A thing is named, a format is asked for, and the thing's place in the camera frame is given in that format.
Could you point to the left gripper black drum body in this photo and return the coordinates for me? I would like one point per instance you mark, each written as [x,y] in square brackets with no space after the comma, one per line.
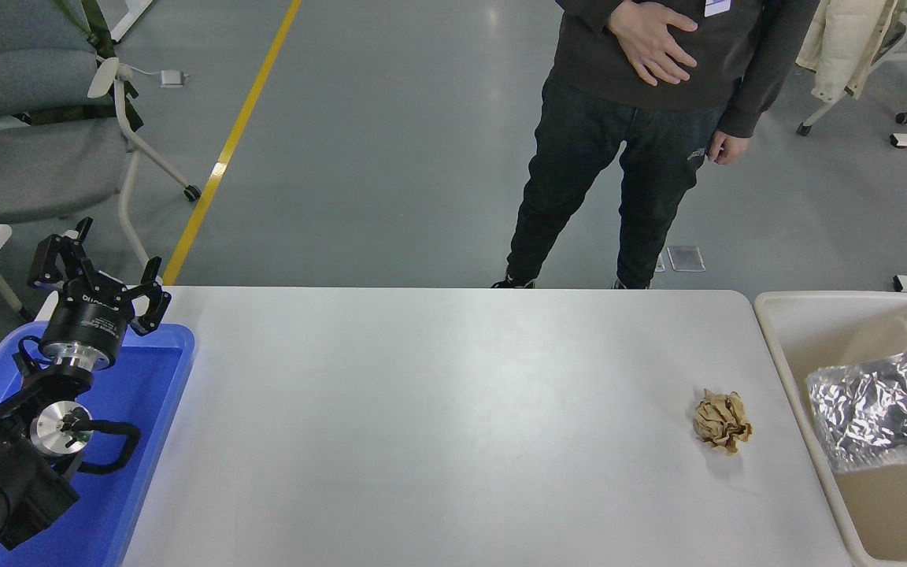
[91,319]

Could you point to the tan paper ball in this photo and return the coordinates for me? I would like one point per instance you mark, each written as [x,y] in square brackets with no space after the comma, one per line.
[721,421]

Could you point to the silver foil tray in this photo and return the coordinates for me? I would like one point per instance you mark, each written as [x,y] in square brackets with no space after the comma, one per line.
[871,409]

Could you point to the person's right hand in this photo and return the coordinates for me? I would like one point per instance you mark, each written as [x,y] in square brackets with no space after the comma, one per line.
[654,43]

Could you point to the person's left hand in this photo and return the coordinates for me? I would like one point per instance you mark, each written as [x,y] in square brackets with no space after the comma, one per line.
[727,148]

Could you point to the blue plastic tray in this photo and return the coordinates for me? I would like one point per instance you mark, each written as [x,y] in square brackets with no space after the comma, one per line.
[146,409]

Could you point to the grey office chair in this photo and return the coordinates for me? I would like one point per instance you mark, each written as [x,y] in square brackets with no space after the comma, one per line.
[28,165]

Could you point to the white power adapter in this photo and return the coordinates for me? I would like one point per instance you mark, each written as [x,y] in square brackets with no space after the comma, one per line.
[172,78]

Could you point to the white desk leg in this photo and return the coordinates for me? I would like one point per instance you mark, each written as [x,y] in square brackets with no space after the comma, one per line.
[129,20]

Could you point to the person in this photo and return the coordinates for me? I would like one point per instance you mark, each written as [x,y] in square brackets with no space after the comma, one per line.
[579,157]

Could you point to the white name badge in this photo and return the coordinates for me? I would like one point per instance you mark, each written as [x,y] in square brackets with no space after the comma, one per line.
[717,7]

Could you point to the large pale plastic bin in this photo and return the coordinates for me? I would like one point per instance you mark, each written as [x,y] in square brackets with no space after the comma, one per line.
[839,331]

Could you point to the cream padded coat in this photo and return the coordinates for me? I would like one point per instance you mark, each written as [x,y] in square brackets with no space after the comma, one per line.
[847,39]

